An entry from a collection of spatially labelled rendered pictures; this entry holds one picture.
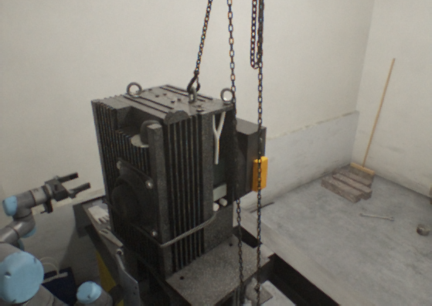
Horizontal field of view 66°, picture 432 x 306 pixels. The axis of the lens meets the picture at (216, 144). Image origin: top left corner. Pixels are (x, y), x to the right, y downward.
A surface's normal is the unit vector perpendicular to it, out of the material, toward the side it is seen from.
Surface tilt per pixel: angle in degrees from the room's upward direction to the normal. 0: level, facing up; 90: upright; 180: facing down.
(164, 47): 90
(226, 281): 0
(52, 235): 90
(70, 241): 90
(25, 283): 83
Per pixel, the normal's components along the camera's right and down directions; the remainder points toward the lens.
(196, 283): 0.00, -0.91
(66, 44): 0.58, 0.33
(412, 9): -0.81, 0.24
